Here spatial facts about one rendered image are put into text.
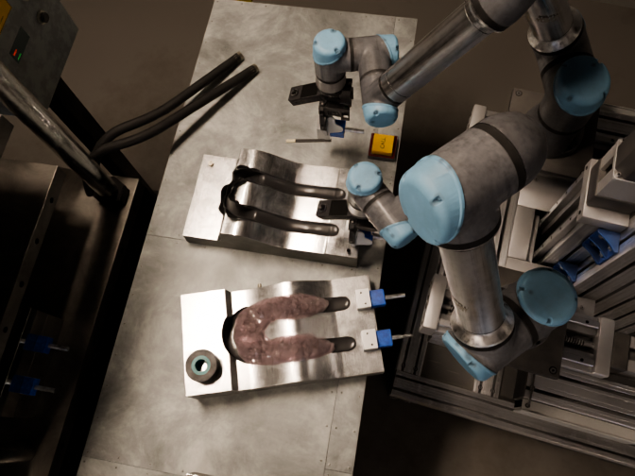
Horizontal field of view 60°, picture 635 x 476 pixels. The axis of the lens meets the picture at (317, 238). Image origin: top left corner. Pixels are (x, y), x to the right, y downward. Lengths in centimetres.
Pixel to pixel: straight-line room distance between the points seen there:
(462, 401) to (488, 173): 143
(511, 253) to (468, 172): 74
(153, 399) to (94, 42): 214
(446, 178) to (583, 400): 82
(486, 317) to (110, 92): 242
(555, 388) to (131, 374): 108
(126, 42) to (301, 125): 162
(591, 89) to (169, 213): 116
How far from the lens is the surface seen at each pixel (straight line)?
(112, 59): 317
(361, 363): 147
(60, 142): 150
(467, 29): 109
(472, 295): 95
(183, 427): 157
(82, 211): 184
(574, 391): 145
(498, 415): 215
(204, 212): 162
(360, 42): 132
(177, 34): 315
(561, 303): 114
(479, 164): 78
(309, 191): 158
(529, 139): 82
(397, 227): 115
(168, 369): 160
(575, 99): 135
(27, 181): 164
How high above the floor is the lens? 231
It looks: 70 degrees down
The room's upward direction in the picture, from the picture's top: 10 degrees counter-clockwise
